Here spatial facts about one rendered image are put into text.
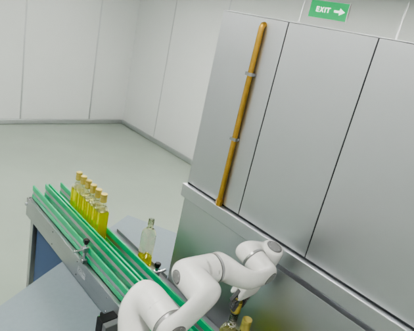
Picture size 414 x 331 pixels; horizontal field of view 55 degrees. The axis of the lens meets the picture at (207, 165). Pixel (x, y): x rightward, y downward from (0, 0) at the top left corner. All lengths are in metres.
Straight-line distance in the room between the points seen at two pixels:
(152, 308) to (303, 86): 0.83
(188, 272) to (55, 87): 6.22
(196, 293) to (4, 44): 5.99
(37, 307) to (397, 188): 1.55
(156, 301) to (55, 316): 0.99
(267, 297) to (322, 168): 0.52
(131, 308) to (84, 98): 6.41
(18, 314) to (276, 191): 1.22
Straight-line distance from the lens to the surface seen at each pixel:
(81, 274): 2.09
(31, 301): 2.04
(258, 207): 1.50
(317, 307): 1.42
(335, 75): 1.31
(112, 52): 7.40
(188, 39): 6.36
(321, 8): 4.91
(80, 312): 1.98
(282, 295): 1.49
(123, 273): 1.93
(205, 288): 1.00
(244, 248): 1.23
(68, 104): 7.24
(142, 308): 1.05
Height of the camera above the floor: 2.06
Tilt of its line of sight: 19 degrees down
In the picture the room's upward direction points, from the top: 13 degrees clockwise
